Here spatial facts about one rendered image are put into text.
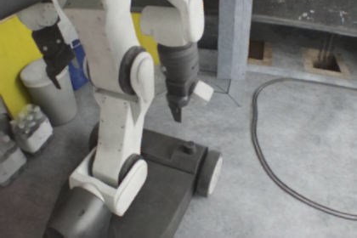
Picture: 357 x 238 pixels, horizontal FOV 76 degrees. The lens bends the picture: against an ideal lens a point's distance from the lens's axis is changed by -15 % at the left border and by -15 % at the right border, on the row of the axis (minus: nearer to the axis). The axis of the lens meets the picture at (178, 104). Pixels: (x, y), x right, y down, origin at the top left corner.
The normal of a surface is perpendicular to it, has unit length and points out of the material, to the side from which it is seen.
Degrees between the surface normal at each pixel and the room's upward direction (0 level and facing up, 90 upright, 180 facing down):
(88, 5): 35
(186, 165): 45
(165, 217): 0
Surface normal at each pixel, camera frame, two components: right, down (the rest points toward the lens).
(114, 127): -0.37, 0.11
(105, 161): -0.32, -0.13
